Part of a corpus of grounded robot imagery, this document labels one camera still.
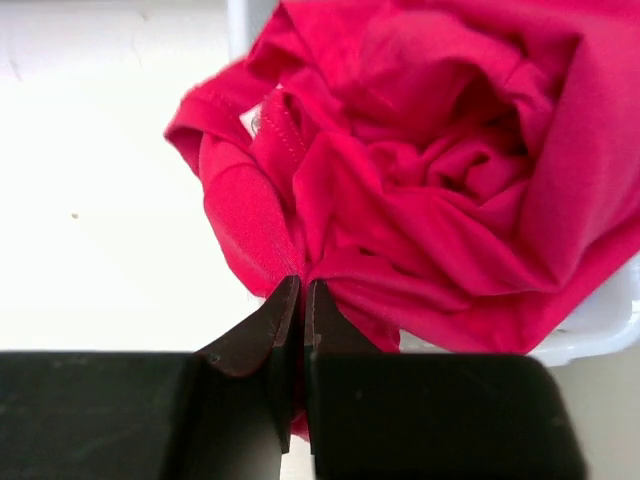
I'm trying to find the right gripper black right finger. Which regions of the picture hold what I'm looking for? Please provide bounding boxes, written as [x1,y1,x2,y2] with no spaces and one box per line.
[304,281,588,480]

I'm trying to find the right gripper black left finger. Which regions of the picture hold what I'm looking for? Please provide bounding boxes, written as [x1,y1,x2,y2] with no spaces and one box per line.
[1,276,300,479]

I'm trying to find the crimson red t-shirt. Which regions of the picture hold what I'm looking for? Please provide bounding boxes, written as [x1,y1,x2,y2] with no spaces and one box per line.
[163,0,640,443]

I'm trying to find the white plastic laundry basket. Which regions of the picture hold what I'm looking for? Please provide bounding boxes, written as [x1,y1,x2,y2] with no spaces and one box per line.
[226,0,639,367]

